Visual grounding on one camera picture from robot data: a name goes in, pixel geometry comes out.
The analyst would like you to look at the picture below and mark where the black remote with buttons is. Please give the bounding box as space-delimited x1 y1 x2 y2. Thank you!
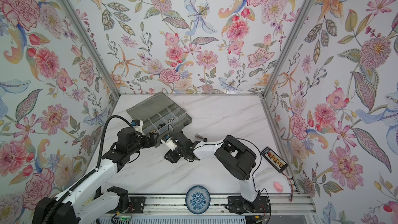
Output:
261 147 288 173

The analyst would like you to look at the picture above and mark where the silver hex bolt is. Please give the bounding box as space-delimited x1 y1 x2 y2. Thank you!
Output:
195 134 204 140

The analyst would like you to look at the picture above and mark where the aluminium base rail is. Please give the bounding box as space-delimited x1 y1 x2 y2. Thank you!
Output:
51 194 317 217

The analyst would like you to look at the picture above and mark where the pink eraser toy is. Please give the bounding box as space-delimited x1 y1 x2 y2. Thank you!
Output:
273 181 283 193

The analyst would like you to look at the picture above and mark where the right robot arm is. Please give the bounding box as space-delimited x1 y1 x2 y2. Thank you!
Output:
161 131 260 213

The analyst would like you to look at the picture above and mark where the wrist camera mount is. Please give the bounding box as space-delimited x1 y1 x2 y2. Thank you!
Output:
162 138 177 151
131 120 144 134

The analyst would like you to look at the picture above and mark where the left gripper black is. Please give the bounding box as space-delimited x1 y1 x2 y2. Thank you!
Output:
127 131 160 156

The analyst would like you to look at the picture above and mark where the blue white patterned plate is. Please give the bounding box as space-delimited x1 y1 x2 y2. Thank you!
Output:
185 185 211 215

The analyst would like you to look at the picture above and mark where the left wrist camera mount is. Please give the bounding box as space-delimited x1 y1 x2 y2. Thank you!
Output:
131 120 144 134

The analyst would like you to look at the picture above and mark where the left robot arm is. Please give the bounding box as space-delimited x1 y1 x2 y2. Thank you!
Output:
32 120 159 224

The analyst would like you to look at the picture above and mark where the grey plastic organizer box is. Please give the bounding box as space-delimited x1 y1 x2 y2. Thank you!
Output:
126 92 192 147

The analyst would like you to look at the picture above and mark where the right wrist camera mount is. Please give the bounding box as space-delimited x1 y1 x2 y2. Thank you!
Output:
162 138 177 151

